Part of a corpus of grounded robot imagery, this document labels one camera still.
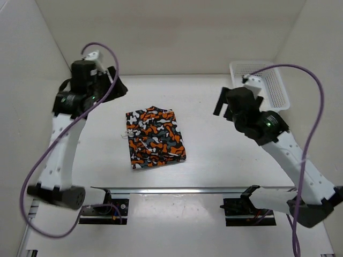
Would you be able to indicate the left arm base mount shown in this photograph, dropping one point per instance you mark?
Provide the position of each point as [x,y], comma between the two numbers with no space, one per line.
[114,213]

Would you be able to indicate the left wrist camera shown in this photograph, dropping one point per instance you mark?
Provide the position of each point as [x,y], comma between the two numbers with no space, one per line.
[97,58]

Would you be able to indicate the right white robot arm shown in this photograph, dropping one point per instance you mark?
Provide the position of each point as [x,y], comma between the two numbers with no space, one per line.
[314,198]

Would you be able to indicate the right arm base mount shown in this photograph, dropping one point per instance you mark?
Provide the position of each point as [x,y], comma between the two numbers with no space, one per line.
[241,212]

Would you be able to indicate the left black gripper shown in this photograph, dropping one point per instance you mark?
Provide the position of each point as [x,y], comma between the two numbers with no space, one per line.
[119,90]

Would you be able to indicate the white plastic basket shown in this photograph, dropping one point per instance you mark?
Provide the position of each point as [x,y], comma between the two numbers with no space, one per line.
[274,92]

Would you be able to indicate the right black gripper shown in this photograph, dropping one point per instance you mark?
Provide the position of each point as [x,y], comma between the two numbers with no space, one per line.
[221,100]

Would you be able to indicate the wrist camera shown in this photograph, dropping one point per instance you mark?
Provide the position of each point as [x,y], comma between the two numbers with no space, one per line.
[253,83]
[97,58]

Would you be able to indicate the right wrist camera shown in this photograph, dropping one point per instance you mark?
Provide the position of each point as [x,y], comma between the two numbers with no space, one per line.
[253,83]

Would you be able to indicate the orange camouflage shorts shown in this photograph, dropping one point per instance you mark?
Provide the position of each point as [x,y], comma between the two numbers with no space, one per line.
[154,138]

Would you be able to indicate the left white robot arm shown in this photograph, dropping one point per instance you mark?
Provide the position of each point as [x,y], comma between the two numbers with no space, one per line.
[54,185]

